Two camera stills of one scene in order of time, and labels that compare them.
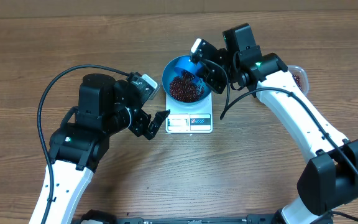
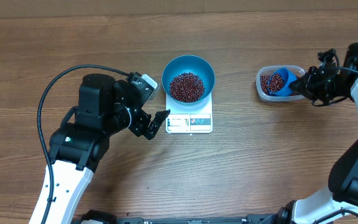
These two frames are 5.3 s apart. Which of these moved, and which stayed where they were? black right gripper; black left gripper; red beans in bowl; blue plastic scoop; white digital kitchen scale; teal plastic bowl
Moved: blue plastic scoop; black right gripper
Stayed: red beans in bowl; black left gripper; teal plastic bowl; white digital kitchen scale
